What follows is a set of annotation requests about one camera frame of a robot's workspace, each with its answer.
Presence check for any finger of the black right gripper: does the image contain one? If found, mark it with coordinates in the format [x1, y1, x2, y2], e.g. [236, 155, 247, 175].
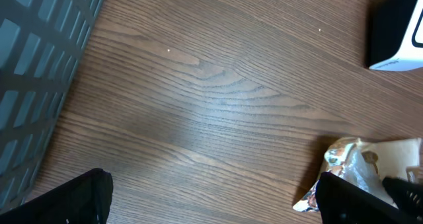
[382, 177, 422, 217]

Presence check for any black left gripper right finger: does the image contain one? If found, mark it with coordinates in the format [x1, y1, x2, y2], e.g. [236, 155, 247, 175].
[316, 172, 420, 224]

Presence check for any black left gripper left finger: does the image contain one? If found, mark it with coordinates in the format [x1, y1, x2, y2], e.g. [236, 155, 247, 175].
[1, 168, 113, 224]

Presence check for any brown white wrapper packet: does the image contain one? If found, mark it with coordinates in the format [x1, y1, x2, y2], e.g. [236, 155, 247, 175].
[293, 137, 362, 212]

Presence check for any brown Pantree pouch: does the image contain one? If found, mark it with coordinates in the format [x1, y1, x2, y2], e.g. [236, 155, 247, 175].
[342, 138, 422, 207]

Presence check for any grey plastic mesh basket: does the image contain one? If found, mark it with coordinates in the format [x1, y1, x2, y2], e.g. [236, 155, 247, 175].
[1, 0, 104, 213]

